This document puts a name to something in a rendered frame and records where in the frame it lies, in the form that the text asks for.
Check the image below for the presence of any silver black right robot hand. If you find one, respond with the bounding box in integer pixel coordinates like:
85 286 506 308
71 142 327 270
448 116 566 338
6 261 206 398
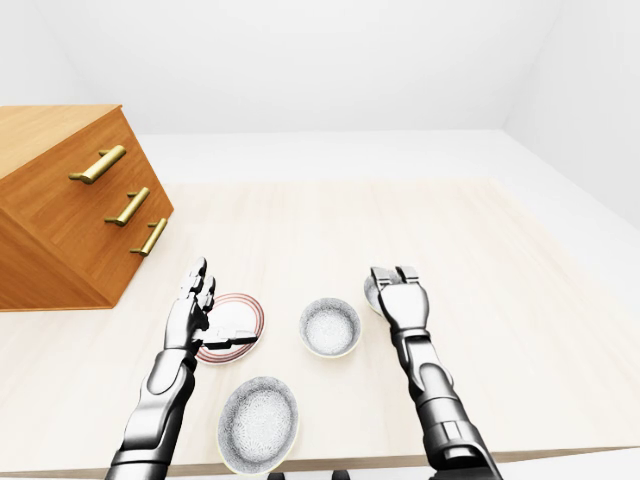
369 265 432 336

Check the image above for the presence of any white plate with red rings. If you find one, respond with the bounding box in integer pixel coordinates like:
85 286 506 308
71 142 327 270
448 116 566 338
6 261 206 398
194 292 267 367

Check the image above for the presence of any small wooden drawer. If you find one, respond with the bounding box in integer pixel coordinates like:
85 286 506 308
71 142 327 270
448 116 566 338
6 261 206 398
75 178 176 308

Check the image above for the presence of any long brass drawer handle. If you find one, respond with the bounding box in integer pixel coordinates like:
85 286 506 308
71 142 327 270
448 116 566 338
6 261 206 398
68 144 128 186

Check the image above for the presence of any patterned black and white bowl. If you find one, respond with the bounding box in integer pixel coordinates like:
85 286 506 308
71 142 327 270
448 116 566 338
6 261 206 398
215 375 302 476
362 274 387 318
298 297 363 360

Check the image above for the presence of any large wooden drawer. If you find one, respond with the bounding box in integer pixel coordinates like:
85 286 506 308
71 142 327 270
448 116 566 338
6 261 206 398
0 106 147 242

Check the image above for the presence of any wooden cabinet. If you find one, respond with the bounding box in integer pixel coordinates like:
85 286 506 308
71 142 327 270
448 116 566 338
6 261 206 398
0 103 176 312

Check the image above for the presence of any short brass drawer handle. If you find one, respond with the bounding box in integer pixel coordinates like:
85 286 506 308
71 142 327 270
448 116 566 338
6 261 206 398
129 217 169 259

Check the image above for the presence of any medium wooden drawer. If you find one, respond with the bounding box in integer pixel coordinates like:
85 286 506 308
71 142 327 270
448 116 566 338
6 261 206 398
33 148 163 280

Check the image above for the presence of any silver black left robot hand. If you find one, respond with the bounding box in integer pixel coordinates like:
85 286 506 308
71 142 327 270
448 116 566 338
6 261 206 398
164 256 262 352

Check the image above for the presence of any medium brass drawer handle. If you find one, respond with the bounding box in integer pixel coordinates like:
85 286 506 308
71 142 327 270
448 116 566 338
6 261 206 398
103 186 152 228

